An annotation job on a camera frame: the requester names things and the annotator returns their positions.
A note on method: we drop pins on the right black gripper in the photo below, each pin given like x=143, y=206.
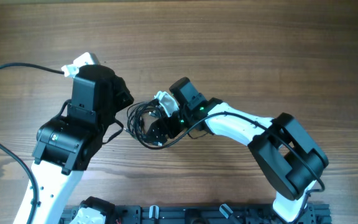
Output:
x=155, y=131

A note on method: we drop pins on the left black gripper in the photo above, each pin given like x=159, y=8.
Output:
x=125, y=98

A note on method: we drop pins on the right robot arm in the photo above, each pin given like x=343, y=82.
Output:
x=289, y=158

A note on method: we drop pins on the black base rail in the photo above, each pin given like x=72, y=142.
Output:
x=248, y=213

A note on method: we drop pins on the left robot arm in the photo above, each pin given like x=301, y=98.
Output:
x=66, y=144

